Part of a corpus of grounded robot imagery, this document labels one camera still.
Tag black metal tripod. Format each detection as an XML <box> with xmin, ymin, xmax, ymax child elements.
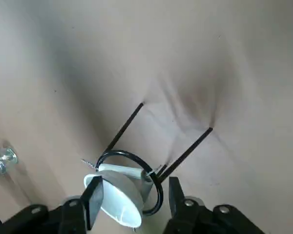
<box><xmin>96</xmin><ymin>102</ymin><xmax>213</xmax><ymax>215</ymax></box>

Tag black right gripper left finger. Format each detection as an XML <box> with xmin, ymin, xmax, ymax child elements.
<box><xmin>0</xmin><ymin>176</ymin><xmax>105</xmax><ymax>234</ymax></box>

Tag white ceramic crucible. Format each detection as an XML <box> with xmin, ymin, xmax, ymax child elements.
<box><xmin>84</xmin><ymin>169</ymin><xmax>145</xmax><ymax>230</ymax></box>

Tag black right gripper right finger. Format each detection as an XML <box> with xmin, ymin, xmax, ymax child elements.
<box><xmin>161</xmin><ymin>176</ymin><xmax>267</xmax><ymax>234</ymax></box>

